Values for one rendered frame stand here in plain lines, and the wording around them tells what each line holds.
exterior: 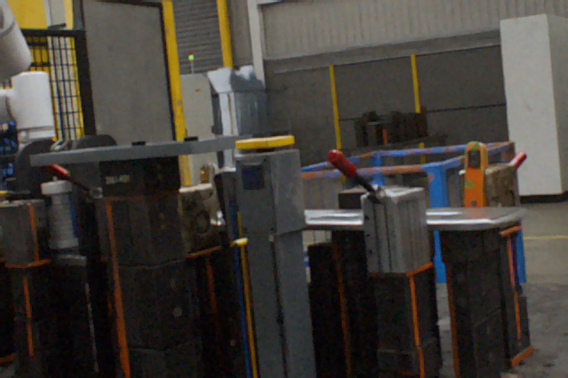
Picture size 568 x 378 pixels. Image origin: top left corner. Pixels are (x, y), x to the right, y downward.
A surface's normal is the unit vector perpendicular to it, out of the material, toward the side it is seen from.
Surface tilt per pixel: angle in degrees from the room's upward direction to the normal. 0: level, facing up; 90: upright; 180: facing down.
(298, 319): 90
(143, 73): 90
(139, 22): 89
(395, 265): 90
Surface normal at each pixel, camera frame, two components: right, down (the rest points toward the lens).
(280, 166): 0.80, -0.05
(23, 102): -0.18, 0.07
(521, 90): -0.50, 0.10
